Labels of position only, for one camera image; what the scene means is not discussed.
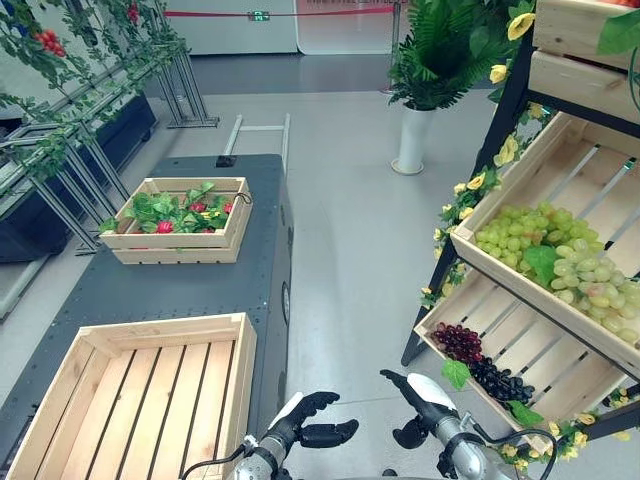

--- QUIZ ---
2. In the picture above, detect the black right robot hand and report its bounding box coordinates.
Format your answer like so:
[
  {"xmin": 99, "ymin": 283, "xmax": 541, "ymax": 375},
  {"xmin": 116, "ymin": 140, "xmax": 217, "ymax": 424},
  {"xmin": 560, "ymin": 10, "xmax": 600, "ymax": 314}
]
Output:
[{"xmin": 379, "ymin": 369, "xmax": 460, "ymax": 449}]

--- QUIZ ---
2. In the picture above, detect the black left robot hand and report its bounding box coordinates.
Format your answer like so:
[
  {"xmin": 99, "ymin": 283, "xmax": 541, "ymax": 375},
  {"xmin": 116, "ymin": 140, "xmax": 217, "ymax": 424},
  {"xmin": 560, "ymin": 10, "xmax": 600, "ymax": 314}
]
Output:
[{"xmin": 268, "ymin": 391, "xmax": 360, "ymax": 449}]

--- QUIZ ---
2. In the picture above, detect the red grape bunch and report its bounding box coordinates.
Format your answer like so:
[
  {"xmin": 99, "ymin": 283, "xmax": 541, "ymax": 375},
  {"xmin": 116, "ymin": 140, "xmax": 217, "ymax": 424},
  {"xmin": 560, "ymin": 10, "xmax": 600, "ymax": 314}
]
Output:
[{"xmin": 430, "ymin": 322, "xmax": 484, "ymax": 363}]

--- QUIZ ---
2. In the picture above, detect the dark purple grape bunch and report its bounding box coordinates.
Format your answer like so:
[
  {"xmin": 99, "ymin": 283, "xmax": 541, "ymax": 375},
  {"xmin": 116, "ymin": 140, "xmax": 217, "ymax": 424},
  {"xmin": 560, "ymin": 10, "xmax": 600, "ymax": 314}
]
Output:
[{"xmin": 468, "ymin": 355, "xmax": 536, "ymax": 404}]

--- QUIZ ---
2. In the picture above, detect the wooden shelf crate with dark grapes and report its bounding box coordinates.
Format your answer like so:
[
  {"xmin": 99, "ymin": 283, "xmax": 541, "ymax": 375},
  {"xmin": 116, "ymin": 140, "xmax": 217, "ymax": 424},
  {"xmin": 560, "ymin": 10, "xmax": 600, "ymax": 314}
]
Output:
[{"xmin": 414, "ymin": 268, "xmax": 629, "ymax": 454}]

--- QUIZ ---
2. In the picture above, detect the large empty wooden crate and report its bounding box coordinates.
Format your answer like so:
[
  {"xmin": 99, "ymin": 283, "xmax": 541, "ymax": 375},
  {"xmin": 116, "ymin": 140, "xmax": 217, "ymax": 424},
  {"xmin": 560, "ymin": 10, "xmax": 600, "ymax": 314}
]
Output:
[{"xmin": 7, "ymin": 312, "xmax": 258, "ymax": 480}]

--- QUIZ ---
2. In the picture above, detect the dark grey cart table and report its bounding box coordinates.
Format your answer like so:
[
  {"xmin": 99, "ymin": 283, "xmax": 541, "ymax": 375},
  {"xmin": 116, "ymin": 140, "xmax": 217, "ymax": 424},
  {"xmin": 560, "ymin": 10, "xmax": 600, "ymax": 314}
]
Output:
[{"xmin": 0, "ymin": 153, "xmax": 295, "ymax": 480}]

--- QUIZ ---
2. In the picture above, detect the pale green grape bunch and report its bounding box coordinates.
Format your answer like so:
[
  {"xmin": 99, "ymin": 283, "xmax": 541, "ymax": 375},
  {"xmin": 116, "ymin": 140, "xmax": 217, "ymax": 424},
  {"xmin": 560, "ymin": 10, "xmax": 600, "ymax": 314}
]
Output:
[{"xmin": 549, "ymin": 238, "xmax": 640, "ymax": 344}]

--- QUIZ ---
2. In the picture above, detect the small wooden crate with flowers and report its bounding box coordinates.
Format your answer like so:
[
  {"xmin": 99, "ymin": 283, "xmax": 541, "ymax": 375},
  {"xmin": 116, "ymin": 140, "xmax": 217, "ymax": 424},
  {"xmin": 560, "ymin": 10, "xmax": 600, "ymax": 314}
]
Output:
[{"xmin": 99, "ymin": 176, "xmax": 251, "ymax": 266}]

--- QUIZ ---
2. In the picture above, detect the yellow flower garland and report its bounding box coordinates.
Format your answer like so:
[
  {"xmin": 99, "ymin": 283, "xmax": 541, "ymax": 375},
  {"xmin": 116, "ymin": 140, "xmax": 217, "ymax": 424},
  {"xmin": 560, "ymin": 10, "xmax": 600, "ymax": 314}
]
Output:
[{"xmin": 419, "ymin": 2, "xmax": 640, "ymax": 471}]

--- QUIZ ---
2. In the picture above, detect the wooden shelf crate with green grapes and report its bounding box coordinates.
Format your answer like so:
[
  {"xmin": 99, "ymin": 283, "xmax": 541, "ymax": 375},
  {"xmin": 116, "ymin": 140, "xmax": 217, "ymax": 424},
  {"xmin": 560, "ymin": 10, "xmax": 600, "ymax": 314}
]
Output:
[{"xmin": 449, "ymin": 110, "xmax": 640, "ymax": 379}]

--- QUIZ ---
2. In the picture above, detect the white tall vase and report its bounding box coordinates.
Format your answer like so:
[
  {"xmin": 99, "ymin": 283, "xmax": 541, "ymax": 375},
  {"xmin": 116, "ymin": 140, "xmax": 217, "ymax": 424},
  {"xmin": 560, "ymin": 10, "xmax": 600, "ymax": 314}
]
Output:
[{"xmin": 390, "ymin": 105, "xmax": 431, "ymax": 176}]

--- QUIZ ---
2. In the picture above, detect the green fern plant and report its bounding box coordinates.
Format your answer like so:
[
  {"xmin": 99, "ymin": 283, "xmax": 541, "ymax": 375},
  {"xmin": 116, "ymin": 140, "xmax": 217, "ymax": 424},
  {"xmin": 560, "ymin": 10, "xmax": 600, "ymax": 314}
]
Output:
[{"xmin": 387, "ymin": 0, "xmax": 521, "ymax": 112}]

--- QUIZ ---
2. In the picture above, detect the red cherry tomato cluster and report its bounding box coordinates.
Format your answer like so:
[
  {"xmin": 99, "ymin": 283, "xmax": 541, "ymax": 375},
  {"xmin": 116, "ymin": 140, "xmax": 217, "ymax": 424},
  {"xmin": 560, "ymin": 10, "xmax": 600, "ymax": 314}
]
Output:
[{"xmin": 33, "ymin": 28, "xmax": 67, "ymax": 59}]

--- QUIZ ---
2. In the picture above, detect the white metal ladder frame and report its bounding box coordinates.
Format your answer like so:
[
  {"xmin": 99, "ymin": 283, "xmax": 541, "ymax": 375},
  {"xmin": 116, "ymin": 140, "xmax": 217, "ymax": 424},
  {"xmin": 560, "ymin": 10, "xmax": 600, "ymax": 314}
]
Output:
[{"xmin": 221, "ymin": 112, "xmax": 292, "ymax": 176}]

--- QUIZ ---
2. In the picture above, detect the black shelf frame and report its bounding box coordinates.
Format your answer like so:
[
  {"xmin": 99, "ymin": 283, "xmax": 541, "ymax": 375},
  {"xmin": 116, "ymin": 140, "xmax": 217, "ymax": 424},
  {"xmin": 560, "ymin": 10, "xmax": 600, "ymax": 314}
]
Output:
[{"xmin": 401, "ymin": 29, "xmax": 640, "ymax": 451}]

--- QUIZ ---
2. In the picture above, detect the barrier stanchion post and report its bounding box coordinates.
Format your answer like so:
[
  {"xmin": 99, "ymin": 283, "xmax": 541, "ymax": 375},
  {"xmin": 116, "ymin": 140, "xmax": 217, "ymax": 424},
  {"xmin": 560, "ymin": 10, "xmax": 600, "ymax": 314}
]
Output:
[{"xmin": 379, "ymin": 3, "xmax": 404, "ymax": 96}]

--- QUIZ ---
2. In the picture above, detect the aluminium frame rack with vines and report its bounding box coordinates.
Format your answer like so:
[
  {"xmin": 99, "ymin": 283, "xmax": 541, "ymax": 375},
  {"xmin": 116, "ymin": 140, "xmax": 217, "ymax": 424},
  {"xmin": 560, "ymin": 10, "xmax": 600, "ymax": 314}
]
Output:
[{"xmin": 0, "ymin": 0, "xmax": 221, "ymax": 256}]

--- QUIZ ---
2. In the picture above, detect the red barrier rope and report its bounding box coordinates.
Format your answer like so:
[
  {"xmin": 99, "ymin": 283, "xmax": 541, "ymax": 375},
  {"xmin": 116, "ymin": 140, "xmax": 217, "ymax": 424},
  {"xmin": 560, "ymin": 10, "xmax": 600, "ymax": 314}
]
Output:
[{"xmin": 163, "ymin": 3, "xmax": 404, "ymax": 20}]

